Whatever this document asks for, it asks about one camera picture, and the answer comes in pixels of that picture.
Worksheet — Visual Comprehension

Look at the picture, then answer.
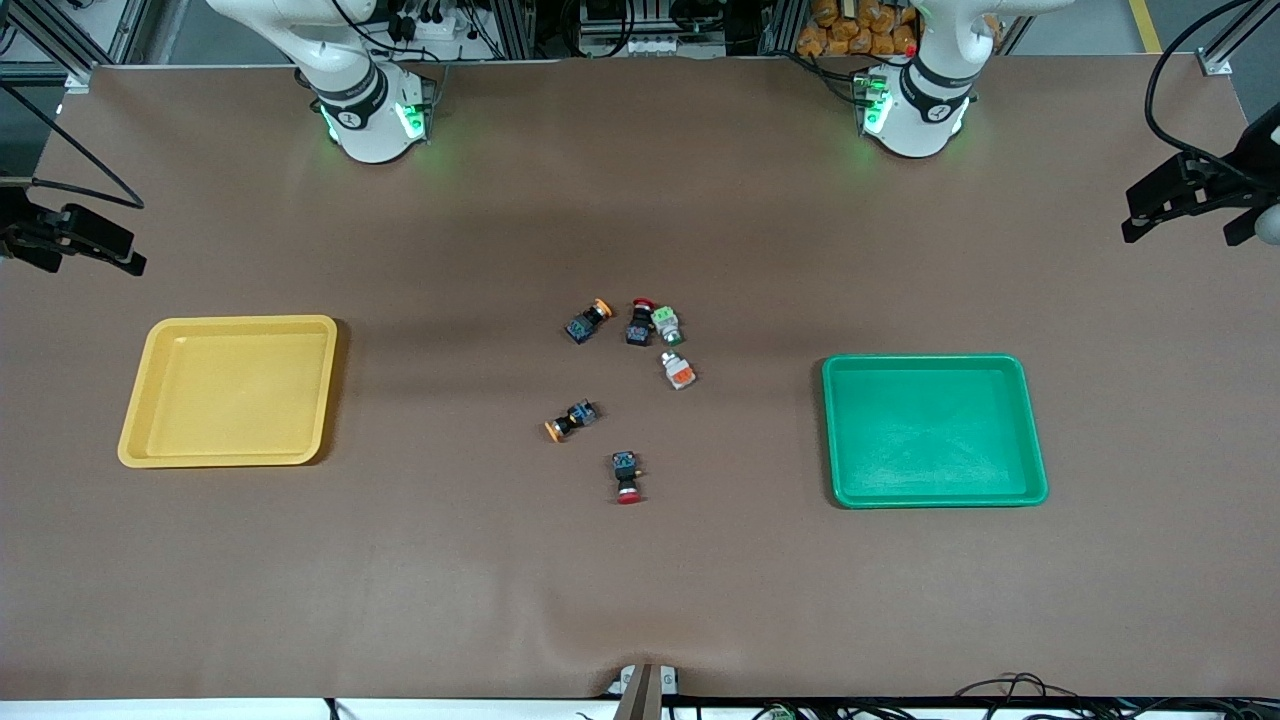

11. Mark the orange netted items pile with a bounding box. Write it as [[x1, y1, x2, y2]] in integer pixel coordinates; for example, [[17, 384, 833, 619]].
[[797, 0, 919, 58]]

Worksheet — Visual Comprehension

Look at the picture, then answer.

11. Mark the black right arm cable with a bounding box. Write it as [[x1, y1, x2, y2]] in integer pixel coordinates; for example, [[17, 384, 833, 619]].
[[0, 82, 145, 211]]

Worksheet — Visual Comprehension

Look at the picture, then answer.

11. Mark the aluminium frame post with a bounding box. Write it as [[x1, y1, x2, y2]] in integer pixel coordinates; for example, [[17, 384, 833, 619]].
[[1197, 0, 1280, 77], [0, 0, 98, 96]]

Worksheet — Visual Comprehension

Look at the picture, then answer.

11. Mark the yellow push button switch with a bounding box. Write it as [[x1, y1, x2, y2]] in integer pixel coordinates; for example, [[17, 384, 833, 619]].
[[564, 298, 613, 345], [544, 399, 601, 442]]

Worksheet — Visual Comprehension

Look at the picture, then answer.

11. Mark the brown table mat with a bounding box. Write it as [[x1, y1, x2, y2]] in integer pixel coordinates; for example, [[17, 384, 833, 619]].
[[0, 55, 1280, 701]]

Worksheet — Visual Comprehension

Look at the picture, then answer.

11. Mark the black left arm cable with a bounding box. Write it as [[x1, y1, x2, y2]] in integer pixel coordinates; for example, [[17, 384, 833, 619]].
[[1144, 0, 1261, 173]]

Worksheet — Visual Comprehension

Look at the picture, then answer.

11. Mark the green plastic tray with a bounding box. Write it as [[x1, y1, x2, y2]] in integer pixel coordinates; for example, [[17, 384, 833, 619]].
[[822, 353, 1049, 509]]

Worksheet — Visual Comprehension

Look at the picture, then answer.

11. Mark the white power strip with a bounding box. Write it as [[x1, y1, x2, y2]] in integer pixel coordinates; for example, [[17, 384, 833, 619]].
[[385, 8, 471, 47]]

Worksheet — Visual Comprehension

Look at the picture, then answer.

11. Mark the black cable bundle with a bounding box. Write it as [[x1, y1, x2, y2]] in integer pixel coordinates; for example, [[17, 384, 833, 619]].
[[950, 672, 1280, 720]]

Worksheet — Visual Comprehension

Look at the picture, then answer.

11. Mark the metal table clamp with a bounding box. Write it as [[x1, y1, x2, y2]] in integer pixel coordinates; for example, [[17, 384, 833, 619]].
[[608, 663, 681, 720]]

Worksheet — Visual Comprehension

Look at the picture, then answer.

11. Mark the yellow plastic tray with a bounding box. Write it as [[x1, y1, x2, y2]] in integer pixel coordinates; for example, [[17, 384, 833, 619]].
[[117, 315, 339, 469]]

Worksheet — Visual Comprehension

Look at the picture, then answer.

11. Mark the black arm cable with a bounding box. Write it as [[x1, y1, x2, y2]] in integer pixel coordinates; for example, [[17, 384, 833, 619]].
[[1144, 0, 1261, 173], [0, 82, 145, 211]]

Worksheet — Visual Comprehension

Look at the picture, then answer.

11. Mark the grey control unit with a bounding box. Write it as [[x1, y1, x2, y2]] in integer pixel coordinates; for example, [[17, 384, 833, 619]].
[[575, 0, 746, 58]]

